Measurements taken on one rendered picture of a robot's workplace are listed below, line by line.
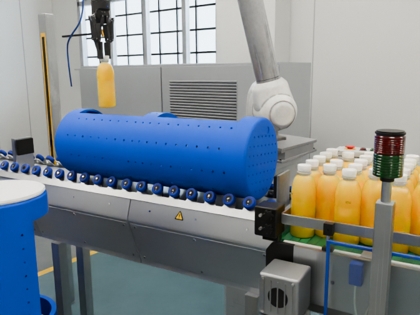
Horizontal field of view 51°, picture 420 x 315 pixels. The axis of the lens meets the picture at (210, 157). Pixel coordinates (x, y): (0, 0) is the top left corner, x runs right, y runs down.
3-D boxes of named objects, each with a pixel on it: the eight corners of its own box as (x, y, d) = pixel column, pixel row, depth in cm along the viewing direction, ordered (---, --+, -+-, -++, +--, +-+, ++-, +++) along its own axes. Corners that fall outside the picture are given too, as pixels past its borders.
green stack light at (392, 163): (374, 170, 101) (375, 149, 101) (405, 174, 98) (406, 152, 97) (369, 176, 96) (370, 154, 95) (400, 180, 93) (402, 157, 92)
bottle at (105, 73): (110, 107, 187) (107, 59, 183) (95, 107, 189) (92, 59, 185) (119, 106, 194) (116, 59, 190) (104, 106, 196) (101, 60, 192)
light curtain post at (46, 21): (68, 300, 275) (46, 15, 242) (75, 302, 272) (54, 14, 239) (60, 304, 270) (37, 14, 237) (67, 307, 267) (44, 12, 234)
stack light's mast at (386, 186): (373, 196, 103) (377, 127, 100) (402, 200, 99) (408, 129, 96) (367, 203, 97) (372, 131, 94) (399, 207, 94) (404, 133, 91)
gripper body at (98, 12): (100, 2, 189) (102, 25, 190) (86, 0, 181) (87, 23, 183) (114, 0, 185) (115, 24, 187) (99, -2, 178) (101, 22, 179)
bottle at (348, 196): (332, 236, 132) (335, 171, 128) (358, 239, 130) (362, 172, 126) (332, 245, 125) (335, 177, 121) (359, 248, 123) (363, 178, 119)
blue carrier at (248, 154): (102, 169, 209) (103, 109, 206) (275, 193, 165) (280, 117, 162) (54, 176, 184) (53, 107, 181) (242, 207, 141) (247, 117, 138)
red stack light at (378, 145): (375, 149, 101) (377, 132, 100) (406, 151, 97) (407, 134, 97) (370, 154, 95) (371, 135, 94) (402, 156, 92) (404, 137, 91)
